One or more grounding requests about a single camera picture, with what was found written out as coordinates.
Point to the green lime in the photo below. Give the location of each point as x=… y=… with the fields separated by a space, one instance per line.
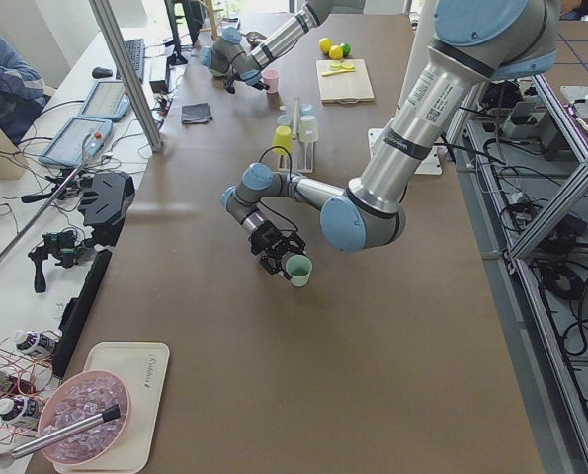
x=346 y=49

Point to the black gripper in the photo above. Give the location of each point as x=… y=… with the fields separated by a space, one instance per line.
x=262 y=237
x=233 y=82

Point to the metal muddler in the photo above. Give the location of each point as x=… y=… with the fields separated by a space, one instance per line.
x=108 y=415

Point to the yellow lemon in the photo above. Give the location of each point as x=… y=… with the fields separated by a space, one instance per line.
x=336 y=52
x=325 y=45

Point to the pink bowl with ice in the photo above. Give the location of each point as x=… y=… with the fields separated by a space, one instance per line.
x=84 y=395

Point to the blue teach pendant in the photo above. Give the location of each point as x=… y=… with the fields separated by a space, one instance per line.
x=107 y=100
x=80 y=138

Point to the aluminium frame post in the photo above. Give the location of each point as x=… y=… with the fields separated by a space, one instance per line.
x=112 y=34

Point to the wooden cutting board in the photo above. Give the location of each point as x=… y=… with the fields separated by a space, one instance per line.
x=348 y=88

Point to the pink cup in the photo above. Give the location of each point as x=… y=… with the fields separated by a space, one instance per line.
x=270 y=78

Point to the yellow cup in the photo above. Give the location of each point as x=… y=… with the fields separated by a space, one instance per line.
x=283 y=140

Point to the black plastic bracket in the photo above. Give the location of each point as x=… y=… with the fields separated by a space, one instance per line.
x=104 y=204

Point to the mint green cup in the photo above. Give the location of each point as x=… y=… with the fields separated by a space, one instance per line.
x=299 y=268

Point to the grey cloth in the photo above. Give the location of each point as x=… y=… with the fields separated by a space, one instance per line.
x=195 y=113

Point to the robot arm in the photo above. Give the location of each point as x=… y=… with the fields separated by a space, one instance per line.
x=227 y=58
x=472 y=42

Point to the white wire cup holder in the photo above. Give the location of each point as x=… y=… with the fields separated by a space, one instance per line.
x=303 y=153

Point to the grey cup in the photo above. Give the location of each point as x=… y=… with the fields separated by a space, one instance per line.
x=308 y=129

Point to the person in blue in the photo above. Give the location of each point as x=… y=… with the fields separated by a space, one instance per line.
x=22 y=93

